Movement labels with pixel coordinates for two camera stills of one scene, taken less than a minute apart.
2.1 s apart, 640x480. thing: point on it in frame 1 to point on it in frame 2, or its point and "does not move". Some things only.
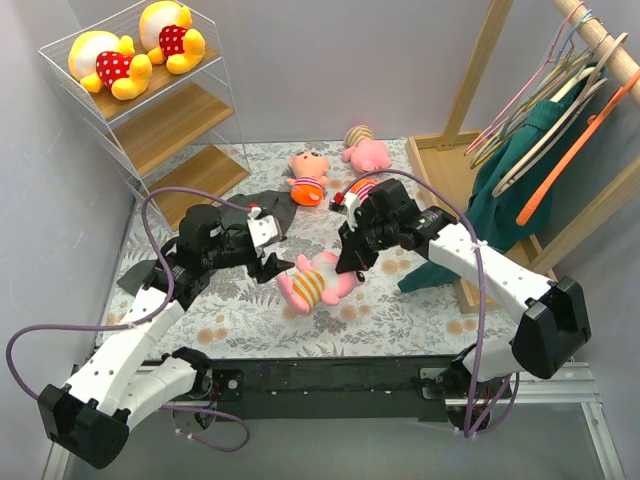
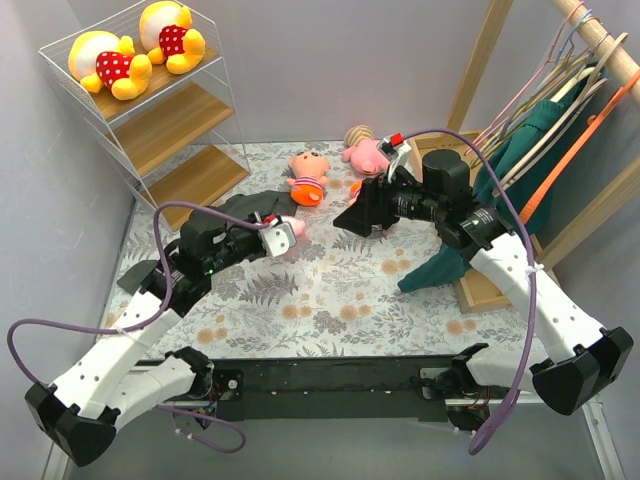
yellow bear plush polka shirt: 166,35 does not move
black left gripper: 255,265 does not move
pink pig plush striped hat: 366,153 does not move
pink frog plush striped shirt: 316,281 to 300,230
